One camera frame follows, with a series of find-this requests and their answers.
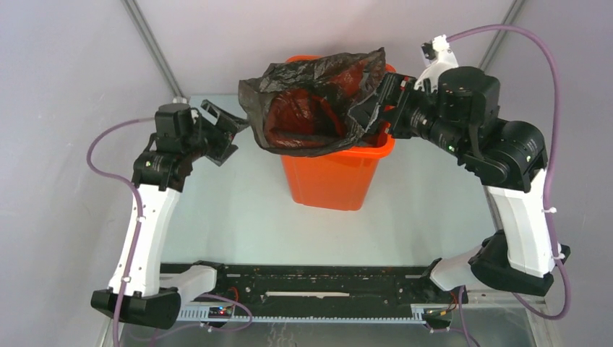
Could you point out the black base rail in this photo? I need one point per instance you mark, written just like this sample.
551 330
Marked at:
339 291

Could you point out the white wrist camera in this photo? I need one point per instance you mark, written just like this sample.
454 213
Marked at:
182 101
440 58

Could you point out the right aluminium frame post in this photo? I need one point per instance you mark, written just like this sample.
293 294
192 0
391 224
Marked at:
514 11

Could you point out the left aluminium frame post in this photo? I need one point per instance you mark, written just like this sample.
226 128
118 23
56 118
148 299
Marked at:
147 35

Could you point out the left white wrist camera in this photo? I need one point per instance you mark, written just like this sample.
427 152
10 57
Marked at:
182 101

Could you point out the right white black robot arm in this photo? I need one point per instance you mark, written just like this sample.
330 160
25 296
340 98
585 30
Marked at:
459 114

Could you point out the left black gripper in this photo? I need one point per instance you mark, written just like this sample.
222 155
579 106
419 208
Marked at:
223 148

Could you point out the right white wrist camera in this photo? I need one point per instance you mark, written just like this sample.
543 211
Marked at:
440 58

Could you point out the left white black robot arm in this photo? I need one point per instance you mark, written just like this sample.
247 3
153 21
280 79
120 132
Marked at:
136 294

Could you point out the white slotted cable duct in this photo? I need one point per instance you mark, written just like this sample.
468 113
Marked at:
415 316

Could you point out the small circuit board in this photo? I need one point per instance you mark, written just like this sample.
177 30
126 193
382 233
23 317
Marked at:
220 313

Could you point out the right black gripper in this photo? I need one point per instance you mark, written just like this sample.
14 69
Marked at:
398 91

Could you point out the black plastic trash bag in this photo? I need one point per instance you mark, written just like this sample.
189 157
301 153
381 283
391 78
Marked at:
302 108

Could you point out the orange plastic trash bin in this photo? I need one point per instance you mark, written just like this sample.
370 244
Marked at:
341 180

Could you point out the aluminium frame post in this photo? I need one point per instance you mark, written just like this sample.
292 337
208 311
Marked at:
514 11
147 35

